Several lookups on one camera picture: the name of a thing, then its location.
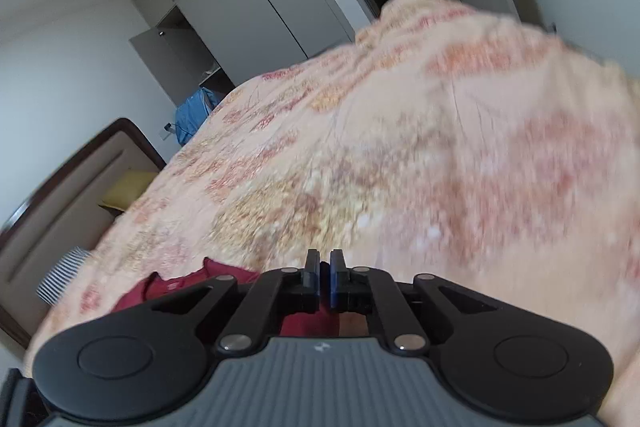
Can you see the padded bed headboard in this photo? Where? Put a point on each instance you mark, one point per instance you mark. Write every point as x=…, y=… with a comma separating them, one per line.
x=60, y=197

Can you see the floral peach blanket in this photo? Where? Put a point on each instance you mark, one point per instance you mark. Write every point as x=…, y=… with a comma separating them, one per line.
x=400, y=147

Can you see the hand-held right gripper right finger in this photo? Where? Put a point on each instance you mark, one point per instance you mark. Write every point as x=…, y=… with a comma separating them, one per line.
x=334, y=282

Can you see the striped pillow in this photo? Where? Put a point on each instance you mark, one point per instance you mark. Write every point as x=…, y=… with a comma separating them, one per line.
x=62, y=274

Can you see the yellow pillow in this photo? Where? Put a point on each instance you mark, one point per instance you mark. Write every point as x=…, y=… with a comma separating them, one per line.
x=127, y=189

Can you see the blue cloth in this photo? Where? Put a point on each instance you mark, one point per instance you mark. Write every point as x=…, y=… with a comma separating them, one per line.
x=192, y=114

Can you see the wall socket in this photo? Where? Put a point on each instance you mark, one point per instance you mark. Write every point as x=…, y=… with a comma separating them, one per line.
x=167, y=131

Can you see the dark red garment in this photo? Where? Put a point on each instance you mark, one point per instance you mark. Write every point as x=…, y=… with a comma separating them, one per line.
x=150, y=291

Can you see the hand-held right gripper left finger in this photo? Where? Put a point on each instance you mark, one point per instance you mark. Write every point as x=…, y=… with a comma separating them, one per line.
x=312, y=279

